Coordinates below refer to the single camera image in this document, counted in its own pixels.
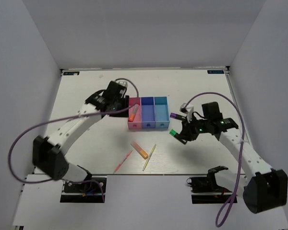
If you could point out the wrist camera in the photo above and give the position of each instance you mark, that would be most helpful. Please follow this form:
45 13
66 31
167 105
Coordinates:
187 110
123 85

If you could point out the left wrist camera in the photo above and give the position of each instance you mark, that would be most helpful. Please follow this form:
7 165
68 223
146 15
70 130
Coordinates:
123 85

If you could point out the light blue plastic bin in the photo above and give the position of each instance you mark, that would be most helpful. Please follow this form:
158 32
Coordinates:
161 112

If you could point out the purple cap black highlighter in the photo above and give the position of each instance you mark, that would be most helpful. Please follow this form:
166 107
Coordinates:
177 116

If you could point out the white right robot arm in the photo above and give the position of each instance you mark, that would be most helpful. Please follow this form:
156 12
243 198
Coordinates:
263 188

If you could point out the pink plastic bin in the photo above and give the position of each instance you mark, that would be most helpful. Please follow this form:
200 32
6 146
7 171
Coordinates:
137 123

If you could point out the orange clear-cap highlighter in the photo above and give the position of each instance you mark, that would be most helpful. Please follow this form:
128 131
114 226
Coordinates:
139 150

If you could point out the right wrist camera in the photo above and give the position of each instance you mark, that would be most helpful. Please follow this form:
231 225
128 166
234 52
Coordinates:
187 110

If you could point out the purple-blue plastic bin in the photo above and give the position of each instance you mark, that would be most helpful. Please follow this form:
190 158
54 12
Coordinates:
148 113

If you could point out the corner label sticker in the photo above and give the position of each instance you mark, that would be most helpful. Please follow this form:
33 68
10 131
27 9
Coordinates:
71 73
215 71

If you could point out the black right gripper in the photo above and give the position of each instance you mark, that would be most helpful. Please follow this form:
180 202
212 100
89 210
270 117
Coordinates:
188 134

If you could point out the left corner label sticker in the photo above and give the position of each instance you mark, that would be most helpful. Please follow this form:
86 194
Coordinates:
71 73

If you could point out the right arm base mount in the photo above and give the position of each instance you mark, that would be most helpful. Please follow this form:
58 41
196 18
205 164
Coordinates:
203 193

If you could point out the green cap black highlighter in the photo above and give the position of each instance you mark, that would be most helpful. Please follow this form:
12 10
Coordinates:
174 134

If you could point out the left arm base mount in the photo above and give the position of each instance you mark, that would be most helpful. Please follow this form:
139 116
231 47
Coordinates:
90 192

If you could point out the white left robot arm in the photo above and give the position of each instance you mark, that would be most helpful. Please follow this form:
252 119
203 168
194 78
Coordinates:
49 152

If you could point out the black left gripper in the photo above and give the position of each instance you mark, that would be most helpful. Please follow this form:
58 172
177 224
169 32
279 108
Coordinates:
124 114

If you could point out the right corner label sticker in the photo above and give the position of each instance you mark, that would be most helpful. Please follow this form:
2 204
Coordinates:
215 71

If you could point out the metal table edge rail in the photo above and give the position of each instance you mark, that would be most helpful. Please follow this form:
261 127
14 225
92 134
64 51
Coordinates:
236 100

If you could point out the pink thin pen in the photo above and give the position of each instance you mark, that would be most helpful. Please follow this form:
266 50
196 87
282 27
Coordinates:
122 162

